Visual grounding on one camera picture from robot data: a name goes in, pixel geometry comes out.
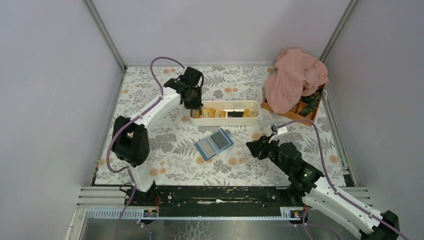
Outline floral patterned table mat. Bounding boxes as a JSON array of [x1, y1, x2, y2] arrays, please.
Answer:
[[114, 66, 345, 186]]

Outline white slotted cable duct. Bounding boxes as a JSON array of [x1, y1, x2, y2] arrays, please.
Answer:
[[86, 207, 304, 221]]

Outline blue leather card holder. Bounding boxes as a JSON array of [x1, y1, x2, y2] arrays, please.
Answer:
[[194, 128, 234, 161]]

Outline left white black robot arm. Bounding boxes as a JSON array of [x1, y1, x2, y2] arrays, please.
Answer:
[[107, 66, 204, 206]]

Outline black item in bin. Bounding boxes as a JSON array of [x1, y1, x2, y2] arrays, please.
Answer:
[[227, 111, 244, 118]]

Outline green camouflage item in tray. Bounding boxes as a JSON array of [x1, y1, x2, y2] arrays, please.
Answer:
[[298, 88, 324, 117]]

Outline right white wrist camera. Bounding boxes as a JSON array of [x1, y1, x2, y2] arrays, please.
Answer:
[[271, 124, 288, 136]]

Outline white oblong plastic bin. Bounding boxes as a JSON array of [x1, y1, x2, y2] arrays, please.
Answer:
[[189, 100, 261, 127]]

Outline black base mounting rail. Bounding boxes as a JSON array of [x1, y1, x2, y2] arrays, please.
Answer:
[[124, 185, 307, 212]]

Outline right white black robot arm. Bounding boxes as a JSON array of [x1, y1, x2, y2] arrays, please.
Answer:
[[246, 135, 400, 240]]

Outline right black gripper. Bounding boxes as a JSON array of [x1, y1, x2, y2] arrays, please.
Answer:
[[245, 133, 291, 175]]

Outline pink crumpled cloth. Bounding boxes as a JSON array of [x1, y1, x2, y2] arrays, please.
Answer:
[[264, 47, 329, 114]]

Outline tan credit card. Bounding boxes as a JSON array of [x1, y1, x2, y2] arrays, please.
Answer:
[[202, 108, 216, 118]]

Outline orange wooden divided tray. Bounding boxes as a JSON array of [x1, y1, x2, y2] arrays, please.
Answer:
[[261, 83, 324, 126]]

